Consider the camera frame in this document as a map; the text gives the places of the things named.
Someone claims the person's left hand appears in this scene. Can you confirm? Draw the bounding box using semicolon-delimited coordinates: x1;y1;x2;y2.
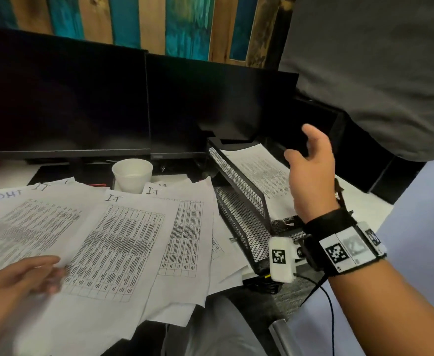
0;255;69;352

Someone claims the person's right hand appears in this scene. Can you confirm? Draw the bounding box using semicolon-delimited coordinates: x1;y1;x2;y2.
283;123;342;224

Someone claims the pile of printed papers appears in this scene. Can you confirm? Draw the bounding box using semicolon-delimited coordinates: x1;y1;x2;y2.
0;176;253;356

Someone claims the person's right forearm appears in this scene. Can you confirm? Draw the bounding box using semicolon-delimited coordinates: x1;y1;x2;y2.
328;255;434;356

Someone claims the black mesh paper tray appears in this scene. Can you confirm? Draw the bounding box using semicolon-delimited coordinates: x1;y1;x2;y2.
206;136;346;282

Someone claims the black computer monitor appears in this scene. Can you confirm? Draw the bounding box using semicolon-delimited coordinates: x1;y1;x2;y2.
0;26;153;188
144;53;299;171

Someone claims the grey chair armrest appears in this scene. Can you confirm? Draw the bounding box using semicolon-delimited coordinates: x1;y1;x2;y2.
268;318;296;356

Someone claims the white paper cup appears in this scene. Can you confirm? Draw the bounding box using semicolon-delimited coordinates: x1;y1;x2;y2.
111;158;154;195

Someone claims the black wrist strap with markers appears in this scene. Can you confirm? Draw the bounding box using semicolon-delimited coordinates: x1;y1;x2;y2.
300;207;388;275

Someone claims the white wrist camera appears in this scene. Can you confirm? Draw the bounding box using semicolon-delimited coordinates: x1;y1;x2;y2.
268;236;303;283

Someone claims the black camera cable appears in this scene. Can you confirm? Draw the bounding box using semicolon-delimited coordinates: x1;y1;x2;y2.
293;272;337;356

